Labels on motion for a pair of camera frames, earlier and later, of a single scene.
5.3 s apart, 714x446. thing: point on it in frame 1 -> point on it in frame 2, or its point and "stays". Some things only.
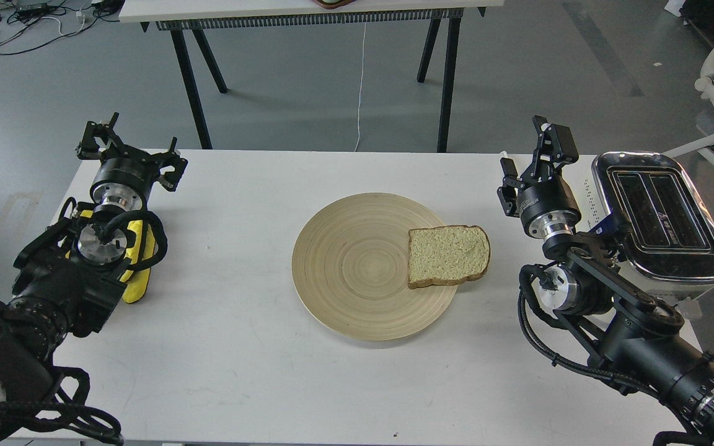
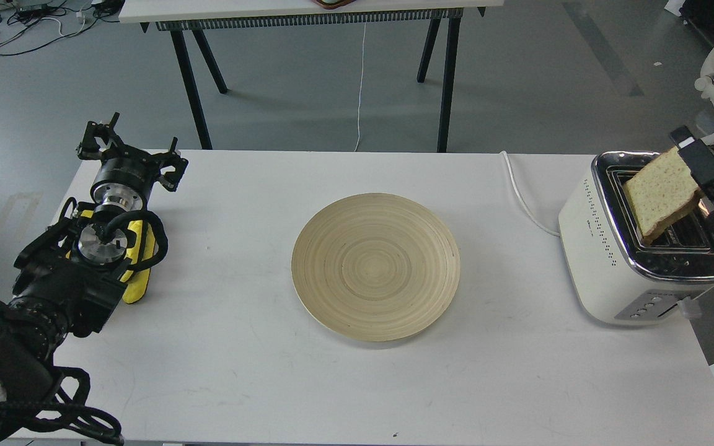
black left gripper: [124, 177] stays
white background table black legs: [176, 16] stays
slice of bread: [447, 255] -> [664, 188]
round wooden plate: [351, 267] stays
